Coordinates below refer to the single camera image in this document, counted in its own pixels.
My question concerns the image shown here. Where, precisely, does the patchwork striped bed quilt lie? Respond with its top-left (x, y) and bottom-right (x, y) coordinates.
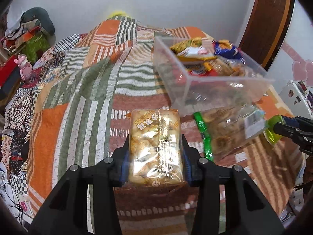
top-left (1, 16), bottom-right (303, 234)

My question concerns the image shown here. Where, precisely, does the golden puff snack pack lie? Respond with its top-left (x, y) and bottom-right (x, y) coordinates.
top-left (128, 109), bottom-right (184, 187)

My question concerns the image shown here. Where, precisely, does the brown wooden door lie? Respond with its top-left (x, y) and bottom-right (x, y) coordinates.
top-left (239, 0), bottom-right (295, 70)

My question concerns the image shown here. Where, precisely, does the red and black box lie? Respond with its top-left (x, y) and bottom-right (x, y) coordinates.
top-left (0, 55), bottom-right (21, 100)

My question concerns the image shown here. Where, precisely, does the clear plastic storage bin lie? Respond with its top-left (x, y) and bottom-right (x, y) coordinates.
top-left (153, 36), bottom-right (274, 117)

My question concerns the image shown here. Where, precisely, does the clear bag of brown cookies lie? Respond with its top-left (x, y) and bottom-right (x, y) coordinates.
top-left (194, 104), bottom-right (266, 162)

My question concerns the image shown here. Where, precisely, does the green round jar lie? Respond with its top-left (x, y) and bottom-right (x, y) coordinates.
top-left (264, 115), bottom-right (287, 145)

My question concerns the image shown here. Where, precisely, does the blue snack bag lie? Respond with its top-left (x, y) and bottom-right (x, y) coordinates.
top-left (212, 39), bottom-right (246, 64)

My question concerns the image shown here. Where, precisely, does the yellow snack bag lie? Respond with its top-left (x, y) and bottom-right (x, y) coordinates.
top-left (170, 37), bottom-right (216, 61)

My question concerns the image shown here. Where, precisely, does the yellow curved headboard tube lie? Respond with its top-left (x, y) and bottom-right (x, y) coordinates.
top-left (108, 11), bottom-right (128, 18)

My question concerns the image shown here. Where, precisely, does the green cardboard box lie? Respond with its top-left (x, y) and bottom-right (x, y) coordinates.
top-left (22, 32), bottom-right (50, 65)

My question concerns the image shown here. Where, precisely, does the red snack bag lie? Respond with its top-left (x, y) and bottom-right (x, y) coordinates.
top-left (184, 62), bottom-right (219, 77)

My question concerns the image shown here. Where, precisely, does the pink toy figure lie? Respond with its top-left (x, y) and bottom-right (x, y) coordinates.
top-left (14, 54), bottom-right (33, 83)

